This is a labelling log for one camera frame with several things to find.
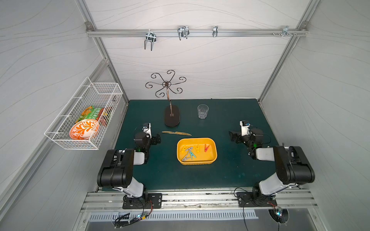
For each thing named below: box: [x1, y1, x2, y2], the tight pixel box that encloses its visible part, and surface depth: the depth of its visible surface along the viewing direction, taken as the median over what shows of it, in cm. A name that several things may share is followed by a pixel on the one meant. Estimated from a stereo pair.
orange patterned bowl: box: [69, 118, 100, 141], surface depth 64 cm
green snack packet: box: [75, 105, 102, 124], surface depth 68 cm
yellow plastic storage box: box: [176, 137, 218, 166], surface depth 92 cm
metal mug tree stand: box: [145, 69, 187, 128], surface depth 92 cm
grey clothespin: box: [182, 146, 194, 162], surface depth 92 cm
